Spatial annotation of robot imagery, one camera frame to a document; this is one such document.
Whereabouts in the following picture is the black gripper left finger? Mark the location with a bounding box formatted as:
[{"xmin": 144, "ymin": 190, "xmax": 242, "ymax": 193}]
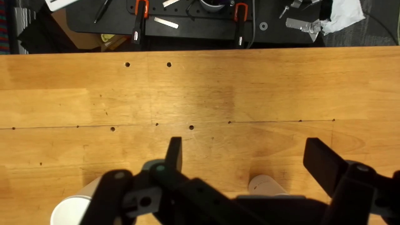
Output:
[{"xmin": 150, "ymin": 136, "xmax": 183, "ymax": 178}]

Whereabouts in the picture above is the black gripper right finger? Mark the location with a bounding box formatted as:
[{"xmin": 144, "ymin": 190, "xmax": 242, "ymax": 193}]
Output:
[{"xmin": 303, "ymin": 137, "xmax": 348, "ymax": 196}]

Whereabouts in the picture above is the white foam cup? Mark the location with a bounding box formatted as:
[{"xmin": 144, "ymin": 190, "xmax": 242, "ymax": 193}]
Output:
[
  {"xmin": 50, "ymin": 177, "xmax": 100, "ymax": 225},
  {"xmin": 248, "ymin": 175, "xmax": 288, "ymax": 196}
]

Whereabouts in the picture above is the orange black clamp left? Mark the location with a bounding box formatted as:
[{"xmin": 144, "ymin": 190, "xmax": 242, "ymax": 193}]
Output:
[{"xmin": 133, "ymin": 0, "xmax": 149, "ymax": 45}]

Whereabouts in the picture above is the orange black clamp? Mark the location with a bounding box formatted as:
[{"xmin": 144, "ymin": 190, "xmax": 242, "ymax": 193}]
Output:
[
  {"xmin": 234, "ymin": 1, "xmax": 249, "ymax": 48},
  {"xmin": 133, "ymin": 0, "xmax": 149, "ymax": 45}
]

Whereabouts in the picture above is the crumpled white paper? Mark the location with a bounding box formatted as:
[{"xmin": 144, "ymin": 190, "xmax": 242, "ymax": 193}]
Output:
[{"xmin": 285, "ymin": 0, "xmax": 365, "ymax": 42}]

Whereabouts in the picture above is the orange black clamp right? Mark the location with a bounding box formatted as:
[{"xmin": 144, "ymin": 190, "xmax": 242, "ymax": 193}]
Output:
[{"xmin": 234, "ymin": 1, "xmax": 249, "ymax": 48}]

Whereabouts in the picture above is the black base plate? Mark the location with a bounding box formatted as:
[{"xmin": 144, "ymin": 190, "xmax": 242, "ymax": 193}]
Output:
[{"xmin": 67, "ymin": 0, "xmax": 333, "ymax": 45}]

